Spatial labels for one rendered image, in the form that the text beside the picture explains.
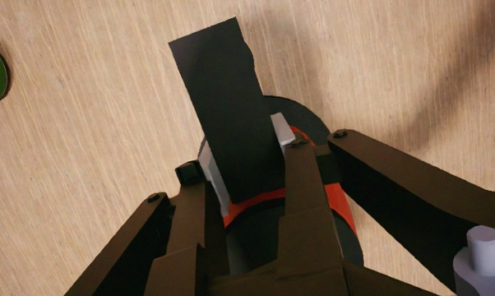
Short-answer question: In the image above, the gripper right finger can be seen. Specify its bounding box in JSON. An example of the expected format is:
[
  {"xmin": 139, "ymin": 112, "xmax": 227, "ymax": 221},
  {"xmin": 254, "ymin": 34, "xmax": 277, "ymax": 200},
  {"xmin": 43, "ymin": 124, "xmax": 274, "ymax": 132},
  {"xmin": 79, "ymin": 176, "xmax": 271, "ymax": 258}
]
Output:
[{"xmin": 271, "ymin": 112, "xmax": 495, "ymax": 296}]

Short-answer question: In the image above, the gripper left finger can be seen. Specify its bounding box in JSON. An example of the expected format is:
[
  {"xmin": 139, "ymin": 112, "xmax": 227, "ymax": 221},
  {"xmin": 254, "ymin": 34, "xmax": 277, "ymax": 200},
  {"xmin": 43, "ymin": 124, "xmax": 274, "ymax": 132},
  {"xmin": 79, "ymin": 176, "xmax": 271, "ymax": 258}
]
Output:
[{"xmin": 63, "ymin": 141, "xmax": 230, "ymax": 296}]

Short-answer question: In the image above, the black round kettle base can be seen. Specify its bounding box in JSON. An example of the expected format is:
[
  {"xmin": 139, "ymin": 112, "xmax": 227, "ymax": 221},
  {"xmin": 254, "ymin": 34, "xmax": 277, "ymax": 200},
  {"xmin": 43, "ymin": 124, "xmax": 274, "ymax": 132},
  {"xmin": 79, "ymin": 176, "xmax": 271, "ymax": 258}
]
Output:
[{"xmin": 197, "ymin": 95, "xmax": 331, "ymax": 159}]

